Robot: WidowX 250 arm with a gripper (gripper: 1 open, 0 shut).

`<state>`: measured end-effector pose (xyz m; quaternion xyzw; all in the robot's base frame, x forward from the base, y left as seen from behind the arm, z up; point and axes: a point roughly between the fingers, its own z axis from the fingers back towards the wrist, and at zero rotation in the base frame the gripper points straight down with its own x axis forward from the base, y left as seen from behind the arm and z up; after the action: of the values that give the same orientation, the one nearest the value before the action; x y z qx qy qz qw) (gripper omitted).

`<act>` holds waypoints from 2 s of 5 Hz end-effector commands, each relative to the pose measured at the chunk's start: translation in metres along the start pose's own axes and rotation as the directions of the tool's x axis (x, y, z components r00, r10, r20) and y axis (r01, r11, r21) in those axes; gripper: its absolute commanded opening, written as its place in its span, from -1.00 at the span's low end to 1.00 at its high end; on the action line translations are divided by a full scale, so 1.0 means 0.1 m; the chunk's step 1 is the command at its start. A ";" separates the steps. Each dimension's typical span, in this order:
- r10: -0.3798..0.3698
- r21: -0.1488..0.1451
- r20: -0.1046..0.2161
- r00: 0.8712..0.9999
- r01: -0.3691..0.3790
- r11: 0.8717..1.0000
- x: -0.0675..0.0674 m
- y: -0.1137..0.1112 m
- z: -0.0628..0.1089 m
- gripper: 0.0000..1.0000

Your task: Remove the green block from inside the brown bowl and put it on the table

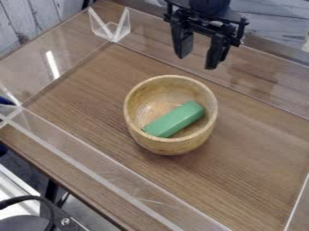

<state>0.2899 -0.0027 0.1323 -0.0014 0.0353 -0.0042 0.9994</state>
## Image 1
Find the green rectangular block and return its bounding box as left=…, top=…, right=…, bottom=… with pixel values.
left=142, top=101, right=204, bottom=138

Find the black table leg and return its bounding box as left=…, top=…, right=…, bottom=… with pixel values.
left=44, top=180, right=59, bottom=202

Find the blue object at edge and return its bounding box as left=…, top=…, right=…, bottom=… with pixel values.
left=0, top=96, right=17, bottom=157

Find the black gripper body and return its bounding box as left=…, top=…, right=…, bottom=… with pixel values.
left=164, top=0, right=249, bottom=47

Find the brown wooden bowl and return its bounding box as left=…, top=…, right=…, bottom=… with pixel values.
left=123, top=75, right=218, bottom=155

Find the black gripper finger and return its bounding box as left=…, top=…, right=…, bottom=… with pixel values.
left=170, top=23, right=192, bottom=59
left=204, top=33, right=230, bottom=69

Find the black cable loop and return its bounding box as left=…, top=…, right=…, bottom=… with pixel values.
left=0, top=195, right=56, bottom=231

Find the clear acrylic tray barrier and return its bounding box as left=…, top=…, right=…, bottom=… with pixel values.
left=0, top=1, right=309, bottom=231

